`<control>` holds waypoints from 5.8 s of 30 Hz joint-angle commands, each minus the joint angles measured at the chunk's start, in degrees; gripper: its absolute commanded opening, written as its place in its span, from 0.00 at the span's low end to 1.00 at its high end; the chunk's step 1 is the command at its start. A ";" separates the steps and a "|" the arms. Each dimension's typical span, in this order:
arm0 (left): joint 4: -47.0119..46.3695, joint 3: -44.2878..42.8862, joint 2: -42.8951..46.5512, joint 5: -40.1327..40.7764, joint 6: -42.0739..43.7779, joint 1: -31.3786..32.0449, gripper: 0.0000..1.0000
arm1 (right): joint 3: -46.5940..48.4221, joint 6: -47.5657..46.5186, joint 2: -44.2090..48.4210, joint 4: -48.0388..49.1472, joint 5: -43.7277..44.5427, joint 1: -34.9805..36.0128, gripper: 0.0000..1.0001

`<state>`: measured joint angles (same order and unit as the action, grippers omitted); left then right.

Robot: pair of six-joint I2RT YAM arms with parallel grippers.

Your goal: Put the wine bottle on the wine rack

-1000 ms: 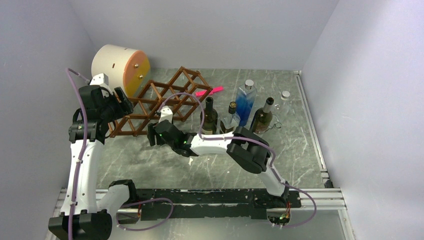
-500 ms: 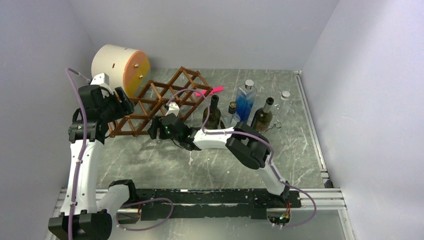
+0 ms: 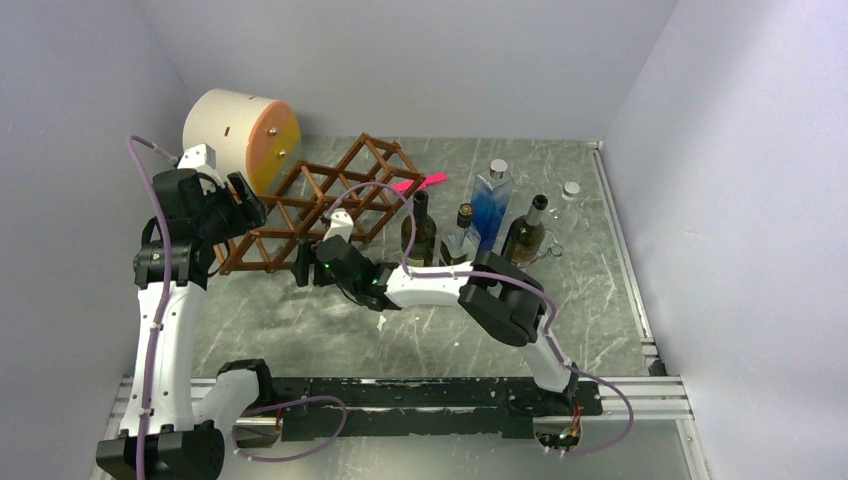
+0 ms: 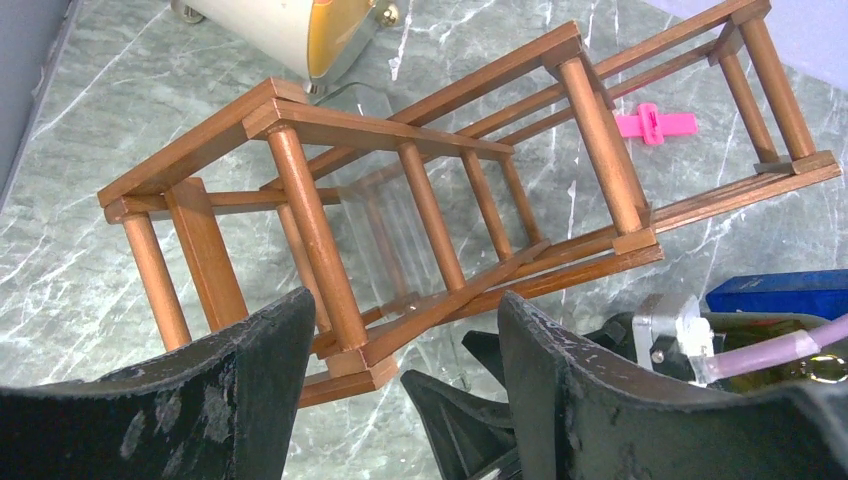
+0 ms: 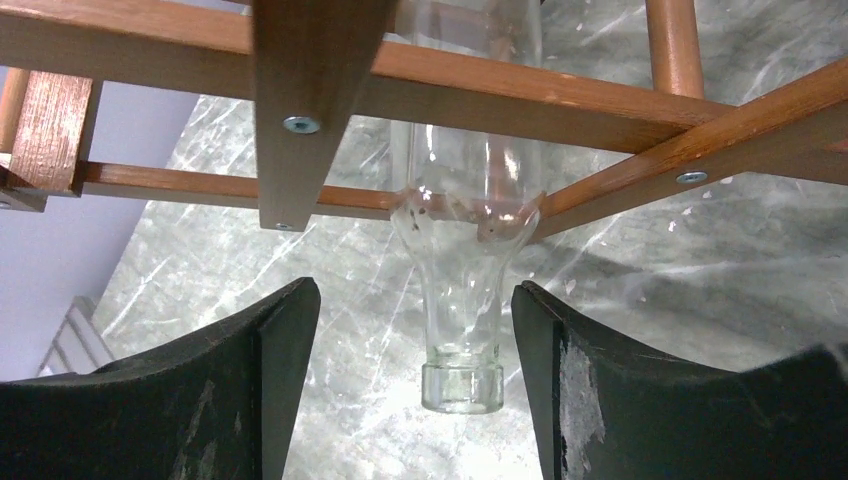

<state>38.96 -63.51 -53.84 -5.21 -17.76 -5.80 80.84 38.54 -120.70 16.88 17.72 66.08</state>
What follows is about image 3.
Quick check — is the clear bottle white cap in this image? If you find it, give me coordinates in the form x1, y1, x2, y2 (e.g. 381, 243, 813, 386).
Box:
548, 180, 582, 233

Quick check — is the cream cylinder with orange face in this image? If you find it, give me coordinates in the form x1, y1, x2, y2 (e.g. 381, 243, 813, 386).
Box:
182, 89, 301, 194

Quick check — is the brown wooden wine rack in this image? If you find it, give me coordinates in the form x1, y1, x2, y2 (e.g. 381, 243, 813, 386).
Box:
215, 133, 425, 275

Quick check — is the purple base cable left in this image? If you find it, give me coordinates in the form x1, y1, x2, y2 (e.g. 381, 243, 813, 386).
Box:
230, 396, 349, 464

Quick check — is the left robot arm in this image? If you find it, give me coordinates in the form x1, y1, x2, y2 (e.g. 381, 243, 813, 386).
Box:
96, 168, 277, 479

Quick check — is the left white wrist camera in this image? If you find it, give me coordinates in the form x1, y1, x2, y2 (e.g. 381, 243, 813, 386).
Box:
176, 143, 217, 176

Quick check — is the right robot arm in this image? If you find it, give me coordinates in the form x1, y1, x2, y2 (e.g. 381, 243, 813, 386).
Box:
291, 236, 578, 414

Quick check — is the black base bar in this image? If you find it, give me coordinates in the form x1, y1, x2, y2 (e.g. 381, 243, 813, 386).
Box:
274, 377, 603, 441

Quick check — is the blue glass bottle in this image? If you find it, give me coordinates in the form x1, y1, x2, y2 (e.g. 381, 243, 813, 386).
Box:
471, 159, 514, 251

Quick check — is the clear square liquor bottle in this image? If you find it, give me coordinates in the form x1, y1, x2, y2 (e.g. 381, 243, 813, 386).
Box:
438, 203, 480, 266

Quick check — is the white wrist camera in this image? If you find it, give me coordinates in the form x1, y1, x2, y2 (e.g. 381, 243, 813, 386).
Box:
321, 208, 354, 242
176, 143, 217, 176

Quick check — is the dark green wine bottle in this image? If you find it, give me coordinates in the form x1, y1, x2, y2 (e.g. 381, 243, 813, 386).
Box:
401, 191, 437, 267

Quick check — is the olive green wine bottle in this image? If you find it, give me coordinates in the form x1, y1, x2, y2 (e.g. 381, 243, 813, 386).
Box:
501, 194, 548, 268

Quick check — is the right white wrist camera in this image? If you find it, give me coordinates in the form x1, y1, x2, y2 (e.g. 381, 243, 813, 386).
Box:
321, 208, 354, 242

